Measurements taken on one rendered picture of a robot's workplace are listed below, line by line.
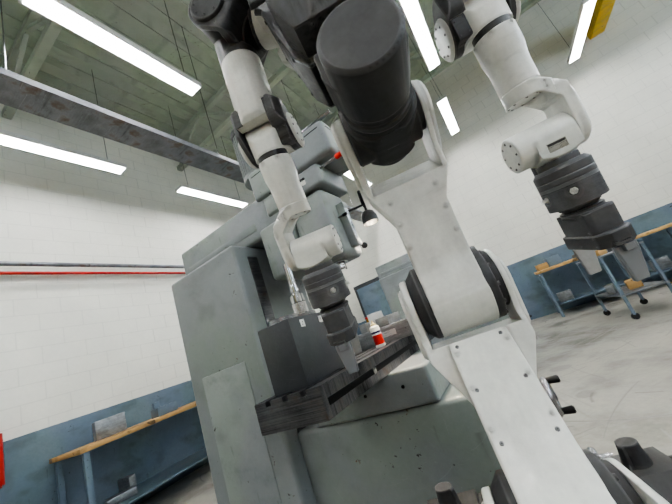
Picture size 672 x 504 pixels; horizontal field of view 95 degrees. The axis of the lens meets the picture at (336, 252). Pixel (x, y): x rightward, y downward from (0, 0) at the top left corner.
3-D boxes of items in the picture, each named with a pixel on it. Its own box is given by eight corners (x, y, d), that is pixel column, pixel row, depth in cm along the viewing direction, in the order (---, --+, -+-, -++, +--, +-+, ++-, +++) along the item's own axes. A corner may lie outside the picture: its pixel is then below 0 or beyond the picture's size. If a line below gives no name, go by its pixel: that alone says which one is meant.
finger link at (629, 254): (629, 283, 48) (610, 247, 48) (651, 274, 47) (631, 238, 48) (637, 284, 46) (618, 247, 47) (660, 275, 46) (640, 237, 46)
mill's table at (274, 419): (441, 332, 179) (435, 319, 181) (330, 420, 72) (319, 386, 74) (405, 343, 189) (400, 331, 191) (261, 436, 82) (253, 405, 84)
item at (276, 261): (333, 265, 153) (316, 220, 160) (304, 264, 132) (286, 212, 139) (304, 280, 162) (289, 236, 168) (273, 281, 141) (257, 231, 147)
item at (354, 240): (362, 244, 134) (346, 202, 140) (358, 243, 131) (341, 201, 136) (355, 248, 136) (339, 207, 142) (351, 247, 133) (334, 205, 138)
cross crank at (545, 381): (574, 406, 98) (555, 368, 101) (581, 421, 88) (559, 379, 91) (521, 415, 105) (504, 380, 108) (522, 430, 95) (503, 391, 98)
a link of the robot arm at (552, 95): (600, 134, 49) (563, 60, 50) (544, 161, 51) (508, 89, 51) (576, 146, 56) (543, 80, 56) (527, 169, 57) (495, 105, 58)
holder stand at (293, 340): (346, 365, 99) (326, 306, 104) (308, 387, 80) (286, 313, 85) (317, 375, 104) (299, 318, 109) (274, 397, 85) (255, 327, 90)
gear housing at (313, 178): (349, 193, 151) (342, 176, 154) (322, 180, 130) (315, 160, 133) (298, 224, 166) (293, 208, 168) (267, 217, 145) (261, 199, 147)
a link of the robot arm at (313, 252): (348, 276, 61) (327, 223, 61) (300, 294, 63) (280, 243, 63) (355, 270, 72) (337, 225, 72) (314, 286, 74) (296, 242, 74)
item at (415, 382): (458, 371, 126) (445, 342, 129) (440, 402, 96) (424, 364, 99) (357, 397, 148) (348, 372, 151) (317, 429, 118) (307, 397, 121)
